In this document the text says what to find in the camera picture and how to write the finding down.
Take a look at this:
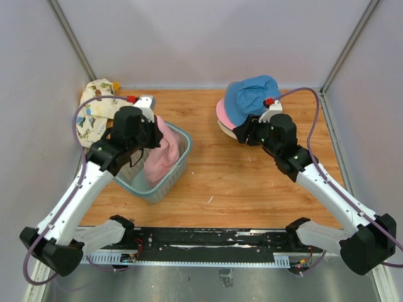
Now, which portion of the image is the blue bucket hat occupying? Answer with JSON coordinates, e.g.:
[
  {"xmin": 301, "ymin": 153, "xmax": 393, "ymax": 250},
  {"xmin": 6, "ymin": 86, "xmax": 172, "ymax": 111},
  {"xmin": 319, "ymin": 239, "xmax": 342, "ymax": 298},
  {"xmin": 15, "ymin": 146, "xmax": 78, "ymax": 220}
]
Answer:
[{"xmin": 224, "ymin": 75, "xmax": 281, "ymax": 121}]

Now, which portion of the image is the light pink hat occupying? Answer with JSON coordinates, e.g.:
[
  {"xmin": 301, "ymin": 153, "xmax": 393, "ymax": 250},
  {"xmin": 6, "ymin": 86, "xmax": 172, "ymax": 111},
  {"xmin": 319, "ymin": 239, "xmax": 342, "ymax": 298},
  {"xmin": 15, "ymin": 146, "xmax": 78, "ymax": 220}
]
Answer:
[{"xmin": 144, "ymin": 116, "xmax": 180, "ymax": 187}]

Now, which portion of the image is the pink bucket hat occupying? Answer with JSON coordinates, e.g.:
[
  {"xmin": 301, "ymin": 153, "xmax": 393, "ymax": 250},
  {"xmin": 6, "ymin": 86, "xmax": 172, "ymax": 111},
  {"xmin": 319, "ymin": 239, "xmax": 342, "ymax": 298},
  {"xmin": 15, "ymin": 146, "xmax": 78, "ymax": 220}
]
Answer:
[{"xmin": 215, "ymin": 98, "xmax": 244, "ymax": 130}]

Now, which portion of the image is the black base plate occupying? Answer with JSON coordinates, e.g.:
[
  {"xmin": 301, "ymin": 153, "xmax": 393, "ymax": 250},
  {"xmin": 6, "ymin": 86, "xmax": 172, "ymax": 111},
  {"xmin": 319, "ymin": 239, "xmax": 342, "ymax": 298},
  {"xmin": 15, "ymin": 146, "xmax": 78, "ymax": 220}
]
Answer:
[{"xmin": 118, "ymin": 227, "xmax": 322, "ymax": 263}]

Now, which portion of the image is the beige bucket hat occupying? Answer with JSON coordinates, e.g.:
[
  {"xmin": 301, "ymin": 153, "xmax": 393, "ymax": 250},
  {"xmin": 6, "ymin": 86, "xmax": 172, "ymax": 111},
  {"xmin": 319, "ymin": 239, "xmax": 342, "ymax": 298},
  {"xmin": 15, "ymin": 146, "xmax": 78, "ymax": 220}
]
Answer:
[{"xmin": 217, "ymin": 120, "xmax": 237, "ymax": 140}]

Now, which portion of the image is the cartoon print cloth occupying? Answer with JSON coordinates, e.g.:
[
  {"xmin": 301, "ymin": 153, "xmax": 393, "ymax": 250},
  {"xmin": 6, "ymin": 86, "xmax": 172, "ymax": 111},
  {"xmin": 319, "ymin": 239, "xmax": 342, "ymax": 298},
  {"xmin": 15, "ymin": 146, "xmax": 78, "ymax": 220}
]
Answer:
[{"xmin": 76, "ymin": 79, "xmax": 129, "ymax": 148}]

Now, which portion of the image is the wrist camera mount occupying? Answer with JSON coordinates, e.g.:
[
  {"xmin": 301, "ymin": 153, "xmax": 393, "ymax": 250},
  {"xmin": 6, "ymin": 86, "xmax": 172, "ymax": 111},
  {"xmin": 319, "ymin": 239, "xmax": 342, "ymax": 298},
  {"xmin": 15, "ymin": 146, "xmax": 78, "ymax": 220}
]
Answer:
[
  {"xmin": 258, "ymin": 98, "xmax": 283, "ymax": 123},
  {"xmin": 127, "ymin": 95, "xmax": 156, "ymax": 123}
]

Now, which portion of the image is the small yellow object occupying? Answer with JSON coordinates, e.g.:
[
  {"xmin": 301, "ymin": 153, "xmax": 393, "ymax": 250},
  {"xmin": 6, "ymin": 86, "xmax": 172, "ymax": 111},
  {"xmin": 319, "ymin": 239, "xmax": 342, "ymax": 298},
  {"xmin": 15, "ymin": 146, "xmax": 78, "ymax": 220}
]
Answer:
[{"xmin": 113, "ymin": 82, "xmax": 121, "ymax": 91}]

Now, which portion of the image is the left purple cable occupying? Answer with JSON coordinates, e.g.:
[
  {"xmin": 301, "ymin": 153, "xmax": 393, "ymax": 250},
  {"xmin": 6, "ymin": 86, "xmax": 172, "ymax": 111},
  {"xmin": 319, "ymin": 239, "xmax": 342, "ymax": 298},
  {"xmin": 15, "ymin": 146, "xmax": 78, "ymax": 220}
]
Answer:
[{"xmin": 22, "ymin": 96, "xmax": 135, "ymax": 292}]

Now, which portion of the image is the grey cable duct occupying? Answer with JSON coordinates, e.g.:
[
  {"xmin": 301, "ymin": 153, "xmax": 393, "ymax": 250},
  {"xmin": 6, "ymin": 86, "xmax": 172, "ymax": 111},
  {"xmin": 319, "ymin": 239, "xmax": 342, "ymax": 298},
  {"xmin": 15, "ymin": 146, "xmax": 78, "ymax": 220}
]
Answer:
[{"xmin": 80, "ymin": 253, "xmax": 290, "ymax": 268}]

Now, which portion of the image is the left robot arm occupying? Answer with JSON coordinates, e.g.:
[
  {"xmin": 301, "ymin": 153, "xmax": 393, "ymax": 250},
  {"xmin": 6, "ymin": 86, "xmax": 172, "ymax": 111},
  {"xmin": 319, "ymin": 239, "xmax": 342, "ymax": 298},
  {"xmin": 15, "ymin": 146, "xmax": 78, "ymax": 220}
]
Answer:
[{"xmin": 20, "ymin": 106, "xmax": 162, "ymax": 279}]

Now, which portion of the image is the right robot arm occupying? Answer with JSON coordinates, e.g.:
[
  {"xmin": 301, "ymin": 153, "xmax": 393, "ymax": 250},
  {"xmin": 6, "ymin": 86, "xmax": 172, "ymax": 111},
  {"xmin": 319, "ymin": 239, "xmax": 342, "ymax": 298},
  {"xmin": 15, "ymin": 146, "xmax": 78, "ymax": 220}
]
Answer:
[{"xmin": 233, "ymin": 114, "xmax": 396, "ymax": 276}]

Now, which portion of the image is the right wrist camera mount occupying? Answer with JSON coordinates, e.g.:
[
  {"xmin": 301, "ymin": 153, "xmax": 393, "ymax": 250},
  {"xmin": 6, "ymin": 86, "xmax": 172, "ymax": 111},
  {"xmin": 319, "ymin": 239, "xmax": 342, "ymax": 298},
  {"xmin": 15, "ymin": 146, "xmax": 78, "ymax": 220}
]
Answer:
[{"xmin": 258, "ymin": 98, "xmax": 283, "ymax": 123}]

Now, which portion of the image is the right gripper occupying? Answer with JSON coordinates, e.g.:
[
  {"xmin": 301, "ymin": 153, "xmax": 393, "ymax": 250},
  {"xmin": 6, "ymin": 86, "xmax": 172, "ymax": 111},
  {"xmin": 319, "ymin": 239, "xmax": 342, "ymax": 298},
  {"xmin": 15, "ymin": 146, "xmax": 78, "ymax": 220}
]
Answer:
[{"xmin": 233, "ymin": 114, "xmax": 280, "ymax": 156}]

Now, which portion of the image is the grey plastic laundry basket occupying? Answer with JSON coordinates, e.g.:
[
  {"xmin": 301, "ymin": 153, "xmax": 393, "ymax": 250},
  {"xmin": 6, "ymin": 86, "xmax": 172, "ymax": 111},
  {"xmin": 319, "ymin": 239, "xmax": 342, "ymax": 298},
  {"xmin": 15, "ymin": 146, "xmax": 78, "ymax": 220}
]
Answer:
[{"xmin": 113, "ymin": 122, "xmax": 192, "ymax": 204}]

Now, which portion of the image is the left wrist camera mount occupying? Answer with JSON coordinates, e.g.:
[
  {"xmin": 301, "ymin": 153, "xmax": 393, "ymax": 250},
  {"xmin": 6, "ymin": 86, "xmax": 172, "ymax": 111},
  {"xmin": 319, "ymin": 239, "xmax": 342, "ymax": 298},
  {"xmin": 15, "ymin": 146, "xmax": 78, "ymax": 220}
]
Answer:
[{"xmin": 127, "ymin": 95, "xmax": 156, "ymax": 123}]

